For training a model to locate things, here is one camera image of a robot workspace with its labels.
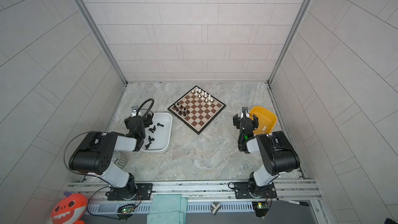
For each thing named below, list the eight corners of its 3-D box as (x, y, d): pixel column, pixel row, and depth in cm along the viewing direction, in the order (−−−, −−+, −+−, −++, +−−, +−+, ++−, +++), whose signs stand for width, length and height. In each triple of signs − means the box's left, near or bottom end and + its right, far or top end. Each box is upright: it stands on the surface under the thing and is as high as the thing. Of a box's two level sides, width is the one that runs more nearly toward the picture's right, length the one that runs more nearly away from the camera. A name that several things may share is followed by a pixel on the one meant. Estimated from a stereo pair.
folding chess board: (168, 110, 103) (167, 108, 101) (196, 87, 116) (196, 85, 114) (197, 135, 91) (197, 133, 89) (225, 106, 105) (225, 104, 103)
